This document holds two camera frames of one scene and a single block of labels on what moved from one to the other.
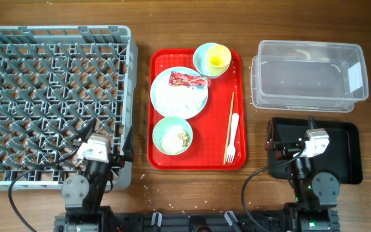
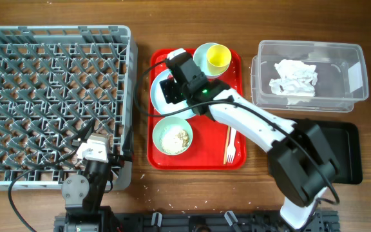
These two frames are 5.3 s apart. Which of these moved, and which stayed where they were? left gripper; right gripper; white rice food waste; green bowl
Moved: right gripper
Stayed: white rice food waste; green bowl; left gripper
